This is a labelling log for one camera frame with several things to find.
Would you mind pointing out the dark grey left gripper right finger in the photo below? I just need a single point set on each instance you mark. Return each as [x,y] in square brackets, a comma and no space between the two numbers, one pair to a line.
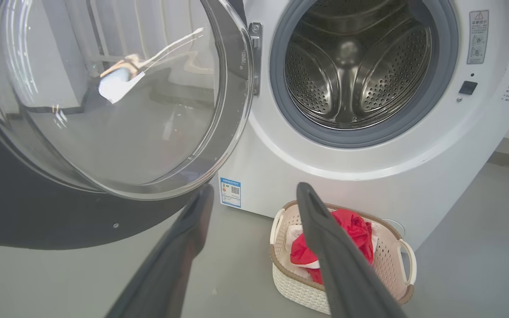
[343,274]

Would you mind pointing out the white front-load washing machine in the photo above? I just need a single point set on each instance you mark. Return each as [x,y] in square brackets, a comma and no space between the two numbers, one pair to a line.
[413,176]

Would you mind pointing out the black door latch socket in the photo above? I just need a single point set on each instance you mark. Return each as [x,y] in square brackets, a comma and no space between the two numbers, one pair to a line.
[468,88]

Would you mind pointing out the cream perforated basket brown rim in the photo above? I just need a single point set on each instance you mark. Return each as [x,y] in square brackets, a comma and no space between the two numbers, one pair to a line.
[387,265]

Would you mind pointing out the round drain filter cover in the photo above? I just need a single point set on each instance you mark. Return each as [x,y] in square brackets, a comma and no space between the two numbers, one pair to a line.
[396,227]

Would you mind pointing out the metal door hinge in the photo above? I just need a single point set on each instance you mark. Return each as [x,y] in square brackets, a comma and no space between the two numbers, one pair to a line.
[256,57]

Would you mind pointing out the red garment with white trim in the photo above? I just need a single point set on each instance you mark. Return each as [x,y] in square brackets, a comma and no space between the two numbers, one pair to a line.
[356,229]

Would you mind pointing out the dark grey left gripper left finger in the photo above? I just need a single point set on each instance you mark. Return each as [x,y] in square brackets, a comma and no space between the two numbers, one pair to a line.
[170,269]

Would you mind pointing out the blue energy label sticker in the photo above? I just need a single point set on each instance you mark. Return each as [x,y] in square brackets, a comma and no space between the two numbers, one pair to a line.
[230,193]

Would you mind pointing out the grey warning sticker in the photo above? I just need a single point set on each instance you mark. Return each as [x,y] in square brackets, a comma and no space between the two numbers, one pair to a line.
[478,37]

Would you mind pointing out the washing machine door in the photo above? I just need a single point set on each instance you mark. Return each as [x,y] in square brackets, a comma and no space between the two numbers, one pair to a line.
[38,212]

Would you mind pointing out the perforated steel washer drum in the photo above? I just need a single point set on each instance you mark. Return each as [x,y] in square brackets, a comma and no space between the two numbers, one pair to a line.
[356,66]

